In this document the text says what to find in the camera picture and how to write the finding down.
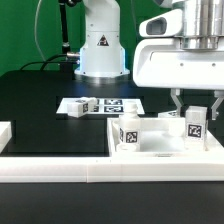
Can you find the black camera pole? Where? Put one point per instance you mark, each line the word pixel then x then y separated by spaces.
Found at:
pixel 66 65

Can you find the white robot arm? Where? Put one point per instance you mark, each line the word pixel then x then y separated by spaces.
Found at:
pixel 102 58

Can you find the white square tabletop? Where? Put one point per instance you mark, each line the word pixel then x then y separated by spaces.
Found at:
pixel 160 137

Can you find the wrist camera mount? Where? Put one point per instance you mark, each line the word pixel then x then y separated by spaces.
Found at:
pixel 165 25

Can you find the white U-shaped obstacle fence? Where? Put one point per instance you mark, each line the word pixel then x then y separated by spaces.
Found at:
pixel 110 169

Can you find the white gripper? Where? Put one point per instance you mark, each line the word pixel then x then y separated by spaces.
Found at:
pixel 161 63

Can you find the white paper with tags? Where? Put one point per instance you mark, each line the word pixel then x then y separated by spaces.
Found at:
pixel 103 106

